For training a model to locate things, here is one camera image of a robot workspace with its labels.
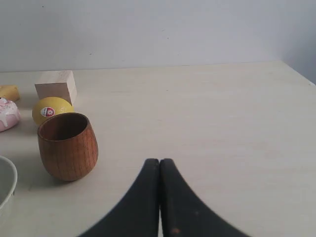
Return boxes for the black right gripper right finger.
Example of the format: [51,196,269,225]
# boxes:
[160,158,247,237]

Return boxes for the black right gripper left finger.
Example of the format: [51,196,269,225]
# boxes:
[81,158,159,237]

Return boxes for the brown wooden cup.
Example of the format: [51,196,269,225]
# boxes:
[38,113,99,182]

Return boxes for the white ceramic bowl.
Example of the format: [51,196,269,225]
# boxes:
[0,156,18,220]

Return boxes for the yellow lemon with sticker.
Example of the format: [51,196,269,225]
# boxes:
[32,97,75,125]

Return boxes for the light wooden cube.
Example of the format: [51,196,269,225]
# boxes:
[35,70,77,106]

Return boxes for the pink strawberry cake toy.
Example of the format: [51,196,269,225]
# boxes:
[0,97,20,132]

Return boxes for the yellow cheese wedge toy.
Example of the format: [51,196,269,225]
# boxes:
[0,85,20,102]

